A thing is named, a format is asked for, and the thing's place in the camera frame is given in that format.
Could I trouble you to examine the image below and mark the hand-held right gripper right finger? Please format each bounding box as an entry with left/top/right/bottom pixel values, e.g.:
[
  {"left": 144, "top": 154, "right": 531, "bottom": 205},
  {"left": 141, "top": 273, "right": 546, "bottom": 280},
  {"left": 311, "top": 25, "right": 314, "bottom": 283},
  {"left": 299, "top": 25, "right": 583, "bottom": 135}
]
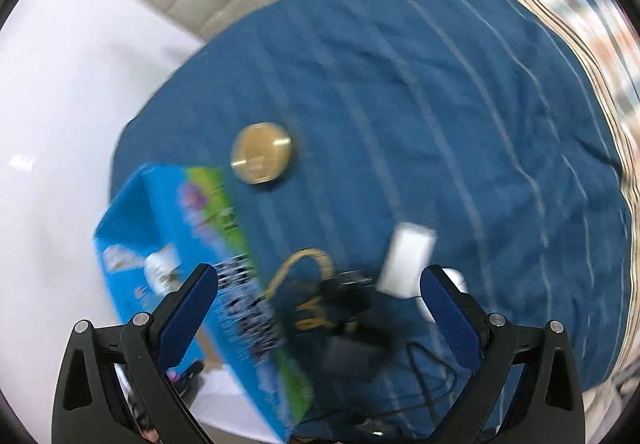
[{"left": 420, "top": 265, "right": 586, "bottom": 444}]

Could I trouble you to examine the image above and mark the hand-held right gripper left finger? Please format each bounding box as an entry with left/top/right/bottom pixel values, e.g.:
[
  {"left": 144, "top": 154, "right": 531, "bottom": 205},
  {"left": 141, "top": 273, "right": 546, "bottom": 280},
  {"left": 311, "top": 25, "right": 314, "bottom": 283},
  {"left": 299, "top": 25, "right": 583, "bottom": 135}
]
[{"left": 51, "top": 264, "right": 219, "bottom": 444}]

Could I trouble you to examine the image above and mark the white charger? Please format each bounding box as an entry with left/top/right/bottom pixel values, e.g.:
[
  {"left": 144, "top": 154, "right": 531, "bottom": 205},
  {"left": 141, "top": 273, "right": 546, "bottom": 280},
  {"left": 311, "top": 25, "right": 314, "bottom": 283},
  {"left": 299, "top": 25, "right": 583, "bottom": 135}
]
[{"left": 376, "top": 222, "right": 437, "bottom": 299}]

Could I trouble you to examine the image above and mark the blue cardboard box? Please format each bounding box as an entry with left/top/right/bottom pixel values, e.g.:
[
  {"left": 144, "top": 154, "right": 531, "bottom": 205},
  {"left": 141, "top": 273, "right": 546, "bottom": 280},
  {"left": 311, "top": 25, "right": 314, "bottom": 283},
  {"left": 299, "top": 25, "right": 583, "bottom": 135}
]
[{"left": 92, "top": 164, "right": 316, "bottom": 442}]

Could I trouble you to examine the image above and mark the black car key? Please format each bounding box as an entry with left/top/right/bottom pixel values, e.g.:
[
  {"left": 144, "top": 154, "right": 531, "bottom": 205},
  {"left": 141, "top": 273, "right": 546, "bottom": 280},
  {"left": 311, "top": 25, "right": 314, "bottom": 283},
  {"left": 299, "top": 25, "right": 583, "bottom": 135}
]
[{"left": 320, "top": 269, "right": 375, "bottom": 325}]

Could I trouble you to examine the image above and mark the round gold tin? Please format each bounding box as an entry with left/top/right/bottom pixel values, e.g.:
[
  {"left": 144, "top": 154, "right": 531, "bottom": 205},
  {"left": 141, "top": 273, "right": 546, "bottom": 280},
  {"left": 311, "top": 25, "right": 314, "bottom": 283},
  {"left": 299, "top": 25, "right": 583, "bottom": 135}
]
[{"left": 230, "top": 122, "right": 293, "bottom": 185}]

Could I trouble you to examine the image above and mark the blue striped blanket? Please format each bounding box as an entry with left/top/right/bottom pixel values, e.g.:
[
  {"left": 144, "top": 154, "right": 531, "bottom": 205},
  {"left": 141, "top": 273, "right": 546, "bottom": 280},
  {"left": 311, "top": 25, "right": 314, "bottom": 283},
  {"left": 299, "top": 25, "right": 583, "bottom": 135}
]
[{"left": 109, "top": 0, "right": 633, "bottom": 440}]

